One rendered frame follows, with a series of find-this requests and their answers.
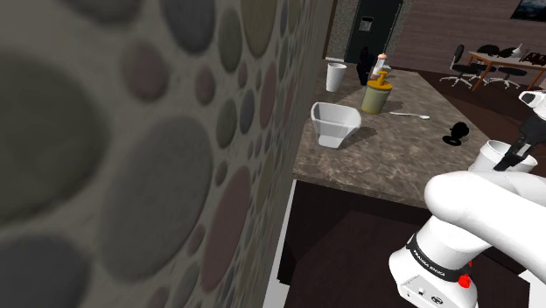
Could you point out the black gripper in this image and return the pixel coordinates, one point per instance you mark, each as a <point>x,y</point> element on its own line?
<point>534,130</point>

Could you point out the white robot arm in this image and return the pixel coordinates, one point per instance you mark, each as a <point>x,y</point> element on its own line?
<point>469,213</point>

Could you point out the wide white cup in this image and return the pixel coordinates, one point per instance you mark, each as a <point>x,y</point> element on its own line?
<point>486,160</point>

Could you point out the small black round object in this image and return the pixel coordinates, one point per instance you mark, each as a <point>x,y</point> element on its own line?
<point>458,130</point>

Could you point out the black office chair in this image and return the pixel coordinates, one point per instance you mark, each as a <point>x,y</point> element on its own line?
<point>484,68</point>
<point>457,66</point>
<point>512,72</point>

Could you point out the wooden dining table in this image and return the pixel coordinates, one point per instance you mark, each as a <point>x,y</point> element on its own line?
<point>503,62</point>

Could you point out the silver spoon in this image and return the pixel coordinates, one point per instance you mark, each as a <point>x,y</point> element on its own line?
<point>407,114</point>

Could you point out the olive canister with yellow lid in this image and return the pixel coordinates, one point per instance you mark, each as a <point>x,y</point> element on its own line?
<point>376,98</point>

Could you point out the clear bottle with pink cap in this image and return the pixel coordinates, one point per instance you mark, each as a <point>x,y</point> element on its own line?
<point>378,66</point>

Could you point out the black vase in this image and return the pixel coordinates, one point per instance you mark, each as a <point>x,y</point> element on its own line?
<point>364,68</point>

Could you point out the white square bowl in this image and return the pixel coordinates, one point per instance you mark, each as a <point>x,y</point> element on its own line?
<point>335,123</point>

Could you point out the black refrigerator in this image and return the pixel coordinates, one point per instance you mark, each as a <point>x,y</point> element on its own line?
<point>375,38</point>

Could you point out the tall white cup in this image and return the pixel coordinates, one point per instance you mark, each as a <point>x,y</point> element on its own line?
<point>335,79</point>

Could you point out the dark robot stand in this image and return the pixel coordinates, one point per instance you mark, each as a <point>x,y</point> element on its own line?
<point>350,264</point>

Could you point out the dark wall picture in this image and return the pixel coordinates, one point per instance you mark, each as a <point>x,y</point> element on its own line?
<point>529,9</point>

